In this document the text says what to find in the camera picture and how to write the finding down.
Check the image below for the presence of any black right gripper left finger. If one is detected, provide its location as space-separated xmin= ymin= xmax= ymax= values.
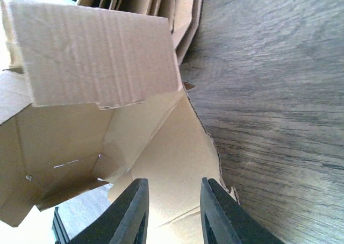
xmin=70 ymin=178 xmax=149 ymax=243

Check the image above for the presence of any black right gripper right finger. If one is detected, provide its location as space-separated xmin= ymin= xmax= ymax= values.
xmin=200 ymin=177 xmax=282 ymax=243

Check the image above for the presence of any brown cardboard box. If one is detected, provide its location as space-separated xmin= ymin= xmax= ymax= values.
xmin=1 ymin=0 xmax=222 ymax=243

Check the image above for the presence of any stack of flat cardboard blanks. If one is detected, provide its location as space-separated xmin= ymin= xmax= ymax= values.
xmin=76 ymin=0 xmax=203 ymax=64

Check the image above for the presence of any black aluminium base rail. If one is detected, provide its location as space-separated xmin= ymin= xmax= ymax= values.
xmin=52 ymin=207 xmax=70 ymax=244

